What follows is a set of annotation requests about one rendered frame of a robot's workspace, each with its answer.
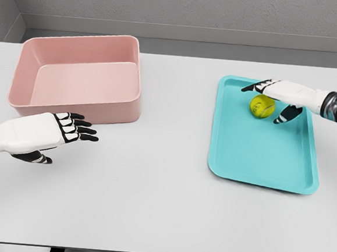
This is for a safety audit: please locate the yellow-green tennis ball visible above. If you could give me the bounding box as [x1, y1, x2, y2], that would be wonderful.
[249, 93, 277, 121]

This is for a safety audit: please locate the blue plastic tray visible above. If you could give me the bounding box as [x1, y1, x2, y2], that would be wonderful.
[205, 73, 328, 197]

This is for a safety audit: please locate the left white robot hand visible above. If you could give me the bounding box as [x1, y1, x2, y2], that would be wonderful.
[7, 108, 101, 169]

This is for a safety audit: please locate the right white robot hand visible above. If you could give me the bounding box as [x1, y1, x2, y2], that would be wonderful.
[239, 76, 318, 127]

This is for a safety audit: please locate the pink plastic basket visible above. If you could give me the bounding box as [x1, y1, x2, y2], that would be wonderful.
[5, 26, 148, 129]

